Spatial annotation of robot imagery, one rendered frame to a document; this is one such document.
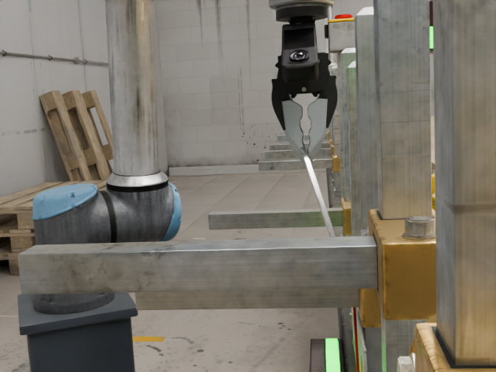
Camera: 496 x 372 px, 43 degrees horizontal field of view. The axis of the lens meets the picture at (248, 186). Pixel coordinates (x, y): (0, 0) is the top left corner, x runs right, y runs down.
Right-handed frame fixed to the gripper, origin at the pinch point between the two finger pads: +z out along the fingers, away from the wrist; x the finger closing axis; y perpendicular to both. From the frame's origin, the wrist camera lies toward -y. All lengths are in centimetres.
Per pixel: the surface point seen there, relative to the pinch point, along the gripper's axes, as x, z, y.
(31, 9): 233, -88, 431
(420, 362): -6, 2, -65
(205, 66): 152, -51, 780
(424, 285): -8, 3, -50
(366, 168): -7.0, 0.1, -17.9
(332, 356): -2.5, 27.6, -4.9
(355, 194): -6.9, 7.0, 7.1
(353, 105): -6.9, -6.4, 7.1
